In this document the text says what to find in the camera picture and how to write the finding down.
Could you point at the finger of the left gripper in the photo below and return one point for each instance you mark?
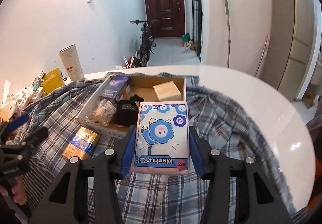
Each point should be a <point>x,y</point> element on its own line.
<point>13,125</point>
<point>31,142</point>

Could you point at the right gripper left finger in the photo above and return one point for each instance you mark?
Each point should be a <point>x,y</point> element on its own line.
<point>66,199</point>

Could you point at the small beige square box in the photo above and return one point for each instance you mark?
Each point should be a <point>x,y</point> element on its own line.
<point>167,92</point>

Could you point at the black fuzzy pouch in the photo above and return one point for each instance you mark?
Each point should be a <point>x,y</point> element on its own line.
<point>128,111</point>

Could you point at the dark red entrance door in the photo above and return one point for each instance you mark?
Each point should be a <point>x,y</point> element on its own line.
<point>167,17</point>

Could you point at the person's left hand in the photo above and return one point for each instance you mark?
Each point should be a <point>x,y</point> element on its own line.
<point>18,190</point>

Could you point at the white red medicine box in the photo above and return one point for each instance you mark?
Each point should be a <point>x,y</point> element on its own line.
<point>124,93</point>

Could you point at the blue plaid shirt cloth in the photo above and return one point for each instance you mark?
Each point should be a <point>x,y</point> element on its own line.
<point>150,198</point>

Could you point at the pink broom and dustpan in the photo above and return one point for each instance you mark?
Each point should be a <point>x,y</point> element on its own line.
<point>263,56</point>

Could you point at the black framed glass door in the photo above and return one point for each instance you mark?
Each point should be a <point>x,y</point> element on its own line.
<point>197,26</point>

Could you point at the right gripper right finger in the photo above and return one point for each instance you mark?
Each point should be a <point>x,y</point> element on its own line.
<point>257,201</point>

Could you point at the bags on floor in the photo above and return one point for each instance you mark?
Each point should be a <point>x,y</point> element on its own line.
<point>132,62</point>

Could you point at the bagged beige roll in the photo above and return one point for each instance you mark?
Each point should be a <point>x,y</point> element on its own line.
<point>103,114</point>

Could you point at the dark purple box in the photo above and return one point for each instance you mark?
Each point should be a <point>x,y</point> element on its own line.
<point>112,90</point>

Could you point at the boxes on hallway floor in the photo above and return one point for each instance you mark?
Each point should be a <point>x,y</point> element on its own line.
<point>188,44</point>

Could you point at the blue flower tissue pack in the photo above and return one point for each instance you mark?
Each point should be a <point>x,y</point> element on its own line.
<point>162,139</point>

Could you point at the black bicycle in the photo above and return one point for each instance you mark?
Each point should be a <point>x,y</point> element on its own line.
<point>147,41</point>

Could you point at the yellow plastic bin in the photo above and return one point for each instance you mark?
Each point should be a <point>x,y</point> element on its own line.
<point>52,81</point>

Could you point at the white tall tumbler cup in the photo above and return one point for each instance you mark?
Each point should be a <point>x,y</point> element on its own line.
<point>71,63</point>

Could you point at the beige refrigerator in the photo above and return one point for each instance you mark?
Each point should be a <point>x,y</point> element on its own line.
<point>290,46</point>

